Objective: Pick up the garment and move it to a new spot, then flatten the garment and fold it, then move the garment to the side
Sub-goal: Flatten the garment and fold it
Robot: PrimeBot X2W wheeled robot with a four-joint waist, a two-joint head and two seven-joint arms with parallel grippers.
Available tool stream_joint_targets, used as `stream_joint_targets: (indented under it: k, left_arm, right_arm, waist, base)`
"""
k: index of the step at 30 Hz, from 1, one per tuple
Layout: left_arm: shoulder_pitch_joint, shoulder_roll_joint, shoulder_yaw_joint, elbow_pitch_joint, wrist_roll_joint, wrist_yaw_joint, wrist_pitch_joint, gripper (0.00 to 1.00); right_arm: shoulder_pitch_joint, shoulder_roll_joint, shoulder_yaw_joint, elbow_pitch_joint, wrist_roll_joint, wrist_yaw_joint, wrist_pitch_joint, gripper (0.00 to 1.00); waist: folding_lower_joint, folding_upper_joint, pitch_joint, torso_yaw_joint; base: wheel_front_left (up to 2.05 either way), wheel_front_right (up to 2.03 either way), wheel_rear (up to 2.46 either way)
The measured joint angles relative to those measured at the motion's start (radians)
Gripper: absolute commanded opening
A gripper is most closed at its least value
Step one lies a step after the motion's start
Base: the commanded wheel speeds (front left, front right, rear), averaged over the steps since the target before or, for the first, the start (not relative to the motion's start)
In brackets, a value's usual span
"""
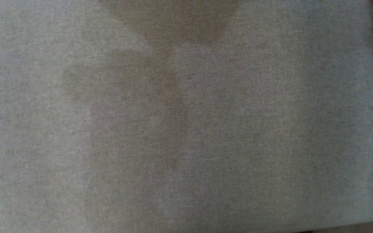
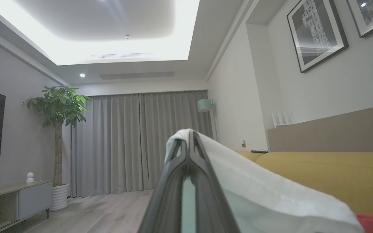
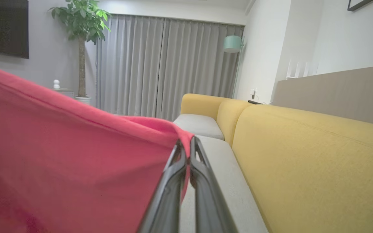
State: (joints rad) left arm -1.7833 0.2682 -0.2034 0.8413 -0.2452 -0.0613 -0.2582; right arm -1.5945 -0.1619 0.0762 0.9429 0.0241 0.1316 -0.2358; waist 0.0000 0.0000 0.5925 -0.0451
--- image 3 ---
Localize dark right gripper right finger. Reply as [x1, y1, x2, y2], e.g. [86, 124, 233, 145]
[189, 136, 239, 233]

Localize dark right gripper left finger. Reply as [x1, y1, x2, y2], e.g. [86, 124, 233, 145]
[137, 140, 188, 233]

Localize red white jersey shirt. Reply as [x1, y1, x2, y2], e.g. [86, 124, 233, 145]
[0, 60, 195, 233]

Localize medium grey sofa seat cushion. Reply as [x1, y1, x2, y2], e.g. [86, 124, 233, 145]
[178, 135, 269, 233]

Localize small grey sofa seat cushion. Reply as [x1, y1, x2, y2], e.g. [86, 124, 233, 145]
[173, 113, 225, 141]

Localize yellow and grey sofa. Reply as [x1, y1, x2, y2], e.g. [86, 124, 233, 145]
[180, 93, 373, 233]

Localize grey pleated curtain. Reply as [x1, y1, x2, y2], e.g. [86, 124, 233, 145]
[96, 14, 245, 122]

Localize white ribbed plant pot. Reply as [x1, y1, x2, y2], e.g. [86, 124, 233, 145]
[74, 95, 92, 105]

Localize mint and grey TV cabinet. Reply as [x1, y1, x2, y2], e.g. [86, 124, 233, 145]
[52, 88, 75, 99]

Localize mint green lamp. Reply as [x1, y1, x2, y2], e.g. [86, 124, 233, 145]
[224, 35, 245, 97]

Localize green leafy potted tree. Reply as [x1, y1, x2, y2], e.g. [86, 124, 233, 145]
[48, 0, 111, 97]

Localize black flat television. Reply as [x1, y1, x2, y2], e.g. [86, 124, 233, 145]
[0, 0, 29, 59]

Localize dark picture frame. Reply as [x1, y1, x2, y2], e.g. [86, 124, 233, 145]
[347, 0, 373, 12]

